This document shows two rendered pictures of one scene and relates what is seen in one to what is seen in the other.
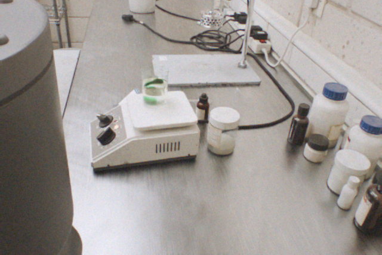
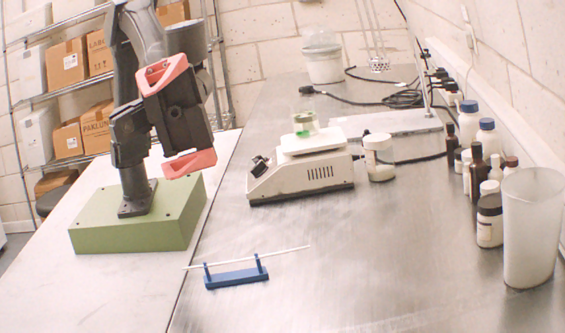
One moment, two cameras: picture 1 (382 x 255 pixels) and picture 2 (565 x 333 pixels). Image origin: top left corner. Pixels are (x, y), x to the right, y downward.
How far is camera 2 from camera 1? 0.84 m
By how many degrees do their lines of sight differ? 23
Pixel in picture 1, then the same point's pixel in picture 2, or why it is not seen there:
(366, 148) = (484, 144)
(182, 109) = (334, 137)
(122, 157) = (275, 186)
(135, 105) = (287, 140)
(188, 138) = (339, 161)
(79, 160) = (237, 201)
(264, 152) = (422, 174)
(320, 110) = (462, 125)
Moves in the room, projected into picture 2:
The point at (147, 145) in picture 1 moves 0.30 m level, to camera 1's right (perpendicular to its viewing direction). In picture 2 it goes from (299, 171) to (447, 160)
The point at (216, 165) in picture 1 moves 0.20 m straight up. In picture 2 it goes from (373, 188) to (355, 83)
